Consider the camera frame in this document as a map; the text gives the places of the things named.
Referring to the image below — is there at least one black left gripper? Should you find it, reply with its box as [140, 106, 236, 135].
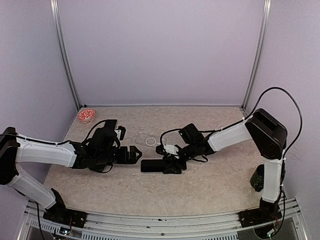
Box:
[96, 145, 142, 165]

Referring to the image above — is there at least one silver-edged phone black screen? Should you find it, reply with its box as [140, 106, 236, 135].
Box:
[140, 159, 170, 173]

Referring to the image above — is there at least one clear magsafe phone case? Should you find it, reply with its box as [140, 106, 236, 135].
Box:
[134, 133, 160, 148]

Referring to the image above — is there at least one large black teal-edged phone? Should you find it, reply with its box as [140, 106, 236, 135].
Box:
[104, 119, 118, 130]

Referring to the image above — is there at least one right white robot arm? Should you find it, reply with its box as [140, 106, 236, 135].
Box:
[157, 108, 288, 222]

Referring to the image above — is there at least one red patterned bowl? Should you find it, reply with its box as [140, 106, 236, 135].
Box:
[77, 108, 96, 124]

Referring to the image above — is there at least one dark green cup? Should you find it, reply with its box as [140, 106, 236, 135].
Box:
[250, 164, 265, 192]

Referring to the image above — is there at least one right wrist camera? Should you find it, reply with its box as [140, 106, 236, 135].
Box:
[155, 144, 179, 156]

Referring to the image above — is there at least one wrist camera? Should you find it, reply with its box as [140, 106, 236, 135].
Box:
[114, 126, 126, 141]
[155, 144, 179, 156]

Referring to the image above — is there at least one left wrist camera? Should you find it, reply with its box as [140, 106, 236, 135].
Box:
[114, 126, 126, 141]

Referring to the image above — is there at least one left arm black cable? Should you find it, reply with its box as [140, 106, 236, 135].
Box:
[83, 119, 108, 146]

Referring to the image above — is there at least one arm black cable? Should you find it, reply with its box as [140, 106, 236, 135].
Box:
[83, 119, 108, 146]
[158, 86, 303, 161]

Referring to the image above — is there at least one aluminium table edge rail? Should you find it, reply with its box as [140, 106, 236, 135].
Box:
[17, 198, 310, 240]

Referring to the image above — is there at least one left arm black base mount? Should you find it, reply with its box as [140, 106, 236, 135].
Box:
[43, 188, 88, 229]

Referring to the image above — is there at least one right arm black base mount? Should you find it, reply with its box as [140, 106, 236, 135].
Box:
[238, 198, 283, 228]

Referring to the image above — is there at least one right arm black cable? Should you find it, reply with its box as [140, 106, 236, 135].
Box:
[158, 86, 303, 161]

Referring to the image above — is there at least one left aluminium frame post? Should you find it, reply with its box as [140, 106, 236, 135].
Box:
[50, 0, 82, 110]

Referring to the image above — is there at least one aluminium frame post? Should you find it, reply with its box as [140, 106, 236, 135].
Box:
[50, 0, 82, 110]
[241, 0, 272, 111]

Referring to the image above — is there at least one right aluminium frame post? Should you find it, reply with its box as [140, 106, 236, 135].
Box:
[241, 0, 272, 111]

